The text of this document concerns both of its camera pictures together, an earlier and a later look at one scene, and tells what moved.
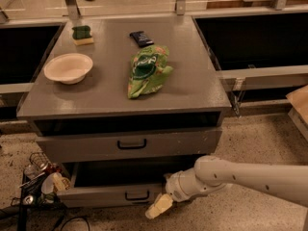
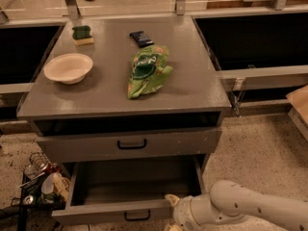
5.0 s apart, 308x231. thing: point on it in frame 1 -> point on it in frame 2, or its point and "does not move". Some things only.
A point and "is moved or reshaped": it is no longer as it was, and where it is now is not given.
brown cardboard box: [298, 99] does not move
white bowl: [69, 68] does not move
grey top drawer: [128, 145] does not move
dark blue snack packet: [141, 38] does not move
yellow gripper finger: [163, 202] -> [174, 228]
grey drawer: [115, 184] is moved or reshaped
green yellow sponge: [82, 35] does not move
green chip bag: [149, 67] does not move
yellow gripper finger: [167, 176] -> [172, 198]
